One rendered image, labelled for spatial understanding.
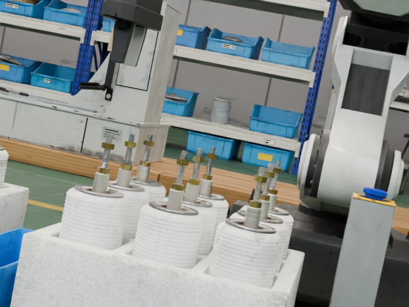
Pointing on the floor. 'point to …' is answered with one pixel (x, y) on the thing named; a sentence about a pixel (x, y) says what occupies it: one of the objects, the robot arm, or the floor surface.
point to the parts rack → (266, 69)
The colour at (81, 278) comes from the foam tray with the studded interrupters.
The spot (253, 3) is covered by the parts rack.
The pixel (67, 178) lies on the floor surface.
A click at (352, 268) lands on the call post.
